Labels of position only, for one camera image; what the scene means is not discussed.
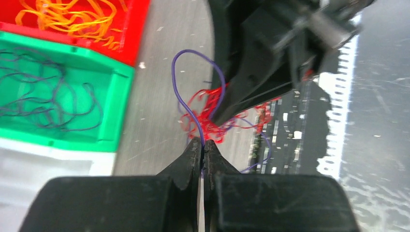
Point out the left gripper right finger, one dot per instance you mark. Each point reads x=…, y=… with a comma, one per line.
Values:
x=235, y=202

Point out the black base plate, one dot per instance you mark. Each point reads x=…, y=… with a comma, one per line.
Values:
x=305, y=132

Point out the red plastic bin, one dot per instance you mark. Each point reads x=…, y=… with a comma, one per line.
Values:
x=131, y=24

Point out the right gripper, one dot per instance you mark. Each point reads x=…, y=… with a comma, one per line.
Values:
x=265, y=48

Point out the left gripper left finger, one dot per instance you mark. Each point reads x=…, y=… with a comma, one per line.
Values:
x=165, y=202

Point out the green plastic bin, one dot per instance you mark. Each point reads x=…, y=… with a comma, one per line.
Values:
x=61, y=96

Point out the white plastic bin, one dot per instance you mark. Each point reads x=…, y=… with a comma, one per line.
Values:
x=25, y=168

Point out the aluminium rail frame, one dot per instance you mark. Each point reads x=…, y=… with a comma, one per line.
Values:
x=342, y=96

